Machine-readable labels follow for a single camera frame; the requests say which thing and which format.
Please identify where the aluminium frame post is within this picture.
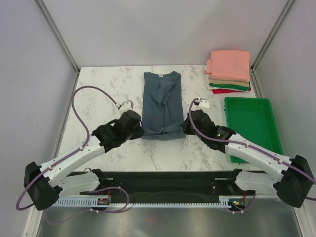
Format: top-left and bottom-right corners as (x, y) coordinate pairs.
(250, 0), (296, 73)
(34, 0), (80, 75)

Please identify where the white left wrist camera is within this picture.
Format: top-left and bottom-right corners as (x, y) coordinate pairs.
(115, 100), (134, 115)

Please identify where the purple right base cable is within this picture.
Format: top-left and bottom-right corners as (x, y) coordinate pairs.
(228, 191), (256, 214)

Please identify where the right aluminium frame post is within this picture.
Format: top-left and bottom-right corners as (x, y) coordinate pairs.
(250, 0), (296, 73)

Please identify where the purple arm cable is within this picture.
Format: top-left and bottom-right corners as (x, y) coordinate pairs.
(189, 98), (316, 202)
(16, 85), (119, 211)

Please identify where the blue-grey t-shirt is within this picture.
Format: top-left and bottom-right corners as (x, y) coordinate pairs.
(142, 71), (186, 141)

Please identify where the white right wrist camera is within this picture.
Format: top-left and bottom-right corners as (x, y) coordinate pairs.
(194, 97), (210, 110)

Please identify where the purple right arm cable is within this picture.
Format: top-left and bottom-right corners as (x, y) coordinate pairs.
(189, 98), (316, 202)

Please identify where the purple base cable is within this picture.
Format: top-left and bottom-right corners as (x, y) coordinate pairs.
(44, 187), (131, 225)
(228, 191), (256, 214)

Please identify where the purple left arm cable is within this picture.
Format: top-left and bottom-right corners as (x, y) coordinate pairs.
(16, 85), (119, 211)

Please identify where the folded salmon pink t-shirt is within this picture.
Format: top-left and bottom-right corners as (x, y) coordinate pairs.
(205, 50), (250, 82)

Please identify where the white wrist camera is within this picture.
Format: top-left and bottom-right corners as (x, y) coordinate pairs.
(115, 100), (134, 115)
(194, 97), (210, 110)

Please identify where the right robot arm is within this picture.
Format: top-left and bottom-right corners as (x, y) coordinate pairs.
(182, 110), (316, 208)

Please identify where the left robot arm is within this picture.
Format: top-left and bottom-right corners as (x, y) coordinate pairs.
(24, 110), (144, 210)

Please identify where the folded red t-shirt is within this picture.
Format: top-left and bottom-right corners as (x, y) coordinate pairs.
(211, 88), (251, 94)

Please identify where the folded green t-shirt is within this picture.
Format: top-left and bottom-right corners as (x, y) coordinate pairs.
(209, 83), (251, 91)

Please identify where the white slotted cable duct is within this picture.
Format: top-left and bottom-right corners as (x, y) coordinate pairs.
(53, 195), (231, 208)

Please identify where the left aluminium frame post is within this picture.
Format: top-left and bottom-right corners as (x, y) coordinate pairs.
(34, 0), (80, 75)

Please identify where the green plastic tray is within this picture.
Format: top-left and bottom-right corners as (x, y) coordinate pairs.
(224, 97), (283, 155)

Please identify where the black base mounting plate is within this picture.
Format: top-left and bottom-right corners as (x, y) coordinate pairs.
(66, 170), (256, 198)

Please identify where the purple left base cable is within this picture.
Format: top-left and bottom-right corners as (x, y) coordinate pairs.
(44, 187), (131, 225)

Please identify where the folded beige t-shirt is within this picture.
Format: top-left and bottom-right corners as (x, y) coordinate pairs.
(208, 76), (250, 86)

